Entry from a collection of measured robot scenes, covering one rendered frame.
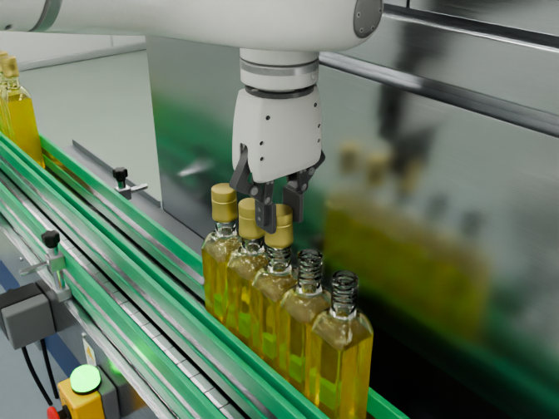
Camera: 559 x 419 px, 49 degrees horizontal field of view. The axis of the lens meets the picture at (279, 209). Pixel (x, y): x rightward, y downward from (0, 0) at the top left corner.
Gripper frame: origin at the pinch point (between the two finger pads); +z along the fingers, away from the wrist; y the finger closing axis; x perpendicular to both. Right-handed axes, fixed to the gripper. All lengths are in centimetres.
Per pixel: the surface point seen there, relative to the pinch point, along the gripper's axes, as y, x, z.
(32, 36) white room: -158, -578, 101
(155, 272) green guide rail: 4.2, -26.8, 21.3
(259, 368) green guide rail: 4.3, 1.1, 21.9
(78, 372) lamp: 19.8, -24.9, 32.3
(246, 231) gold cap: 1.3, -5.0, 4.9
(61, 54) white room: -185, -578, 123
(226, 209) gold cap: 0.8, -10.2, 3.9
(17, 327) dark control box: 22, -49, 37
